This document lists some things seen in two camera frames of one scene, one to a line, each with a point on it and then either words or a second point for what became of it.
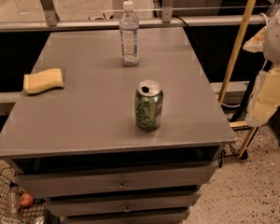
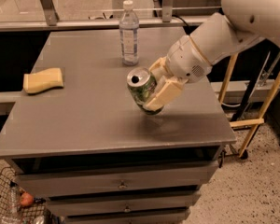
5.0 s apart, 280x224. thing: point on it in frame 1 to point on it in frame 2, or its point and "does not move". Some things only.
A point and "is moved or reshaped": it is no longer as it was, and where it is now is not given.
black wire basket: x=11 y=204 does not move
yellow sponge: x=42 y=81 does not move
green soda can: x=148 y=105 is moved or reshaped
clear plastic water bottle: x=129 y=32 does not move
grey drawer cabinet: x=79 y=147 does not move
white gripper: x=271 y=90 to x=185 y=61
